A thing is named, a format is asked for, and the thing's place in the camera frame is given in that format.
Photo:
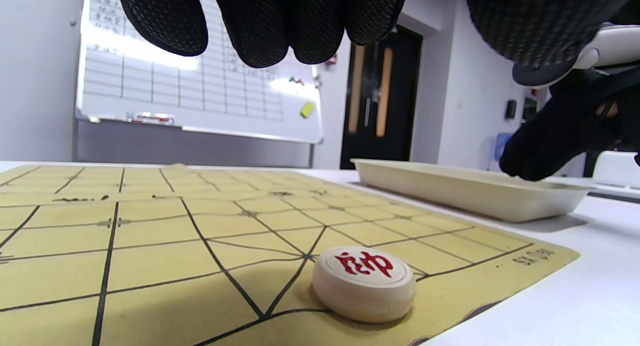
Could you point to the blue plastic container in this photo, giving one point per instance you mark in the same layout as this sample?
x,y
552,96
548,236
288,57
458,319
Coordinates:
x,y
501,141

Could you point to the person's right hand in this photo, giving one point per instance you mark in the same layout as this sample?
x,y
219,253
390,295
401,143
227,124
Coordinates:
x,y
565,131

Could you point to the yellow whiteboard eraser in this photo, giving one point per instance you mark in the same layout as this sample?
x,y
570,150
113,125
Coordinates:
x,y
307,110

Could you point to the round wooden chess piece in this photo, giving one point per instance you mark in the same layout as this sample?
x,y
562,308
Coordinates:
x,y
362,291

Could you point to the beige plastic tray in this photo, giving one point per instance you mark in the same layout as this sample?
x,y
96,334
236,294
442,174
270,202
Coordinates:
x,y
450,191

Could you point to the pack of coloured magnets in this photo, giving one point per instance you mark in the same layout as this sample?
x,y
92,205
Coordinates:
x,y
150,118

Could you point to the yellow chess board mat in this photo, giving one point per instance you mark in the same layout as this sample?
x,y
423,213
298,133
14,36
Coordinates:
x,y
150,266

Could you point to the person's left hand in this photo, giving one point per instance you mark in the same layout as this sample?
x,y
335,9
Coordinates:
x,y
260,21

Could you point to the whiteboard on metal stand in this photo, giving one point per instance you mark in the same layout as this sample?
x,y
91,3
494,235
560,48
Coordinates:
x,y
165,86

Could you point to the black wall-mounted device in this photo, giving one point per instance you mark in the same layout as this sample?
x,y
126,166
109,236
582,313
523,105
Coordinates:
x,y
510,109

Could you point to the black door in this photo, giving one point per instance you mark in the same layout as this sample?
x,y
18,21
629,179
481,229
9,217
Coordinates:
x,y
370,146

